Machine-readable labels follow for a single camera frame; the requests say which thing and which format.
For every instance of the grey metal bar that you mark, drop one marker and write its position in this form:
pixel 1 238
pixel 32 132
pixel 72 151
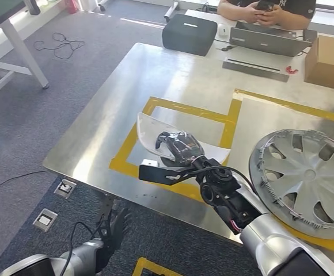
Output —
pixel 254 72

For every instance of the grey laptop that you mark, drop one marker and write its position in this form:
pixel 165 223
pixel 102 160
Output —
pixel 267 43

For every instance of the small red clip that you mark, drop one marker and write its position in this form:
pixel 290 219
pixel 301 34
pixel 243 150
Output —
pixel 291 70

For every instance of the white cylinder object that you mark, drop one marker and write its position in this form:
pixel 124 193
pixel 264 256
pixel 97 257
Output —
pixel 171 11

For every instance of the black soft case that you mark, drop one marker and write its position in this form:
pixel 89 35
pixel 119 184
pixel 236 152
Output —
pixel 188 36

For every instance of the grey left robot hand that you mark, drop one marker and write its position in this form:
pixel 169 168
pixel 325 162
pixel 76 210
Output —
pixel 119 230

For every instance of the yellow tape outline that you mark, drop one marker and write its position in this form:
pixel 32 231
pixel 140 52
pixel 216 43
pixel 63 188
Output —
pixel 230 125

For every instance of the white plastic shell part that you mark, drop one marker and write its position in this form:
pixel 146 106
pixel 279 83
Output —
pixel 150 133

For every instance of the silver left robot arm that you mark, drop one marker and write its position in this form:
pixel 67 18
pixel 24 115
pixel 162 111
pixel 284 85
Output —
pixel 80 257

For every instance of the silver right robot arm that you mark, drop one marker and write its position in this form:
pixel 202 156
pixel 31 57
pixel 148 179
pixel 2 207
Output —
pixel 259 236

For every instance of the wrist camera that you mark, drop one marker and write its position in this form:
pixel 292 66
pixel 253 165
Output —
pixel 155 175
pixel 106 207

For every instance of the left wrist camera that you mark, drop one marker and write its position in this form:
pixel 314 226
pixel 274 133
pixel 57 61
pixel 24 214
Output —
pixel 106 207

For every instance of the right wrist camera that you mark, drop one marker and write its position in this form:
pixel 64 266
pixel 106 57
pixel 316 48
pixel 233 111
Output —
pixel 155 175

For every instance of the metal floor socket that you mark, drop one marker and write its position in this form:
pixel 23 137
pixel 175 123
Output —
pixel 45 220
pixel 65 188

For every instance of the person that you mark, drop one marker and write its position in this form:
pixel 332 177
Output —
pixel 293 17

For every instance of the brown cardboard box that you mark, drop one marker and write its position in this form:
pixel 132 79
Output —
pixel 329 63

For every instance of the white computer mouse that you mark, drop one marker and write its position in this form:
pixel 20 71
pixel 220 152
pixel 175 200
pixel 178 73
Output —
pixel 223 30

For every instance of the yellow floor tape square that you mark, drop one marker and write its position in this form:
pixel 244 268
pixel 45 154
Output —
pixel 143 264

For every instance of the white table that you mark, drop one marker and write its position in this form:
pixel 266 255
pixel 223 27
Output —
pixel 17 42

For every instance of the steel workbench table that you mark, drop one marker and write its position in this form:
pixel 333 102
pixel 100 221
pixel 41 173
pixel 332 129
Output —
pixel 143 84

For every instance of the red bin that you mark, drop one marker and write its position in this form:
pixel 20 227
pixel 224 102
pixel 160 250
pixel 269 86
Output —
pixel 71 5

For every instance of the black phone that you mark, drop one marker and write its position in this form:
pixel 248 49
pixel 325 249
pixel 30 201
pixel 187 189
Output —
pixel 264 4

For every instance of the large round metal part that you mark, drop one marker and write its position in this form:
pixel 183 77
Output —
pixel 308 179

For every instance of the black cylinder object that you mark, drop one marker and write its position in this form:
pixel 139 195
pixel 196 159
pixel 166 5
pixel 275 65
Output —
pixel 32 7

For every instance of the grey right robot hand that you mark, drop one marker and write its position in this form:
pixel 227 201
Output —
pixel 184 146

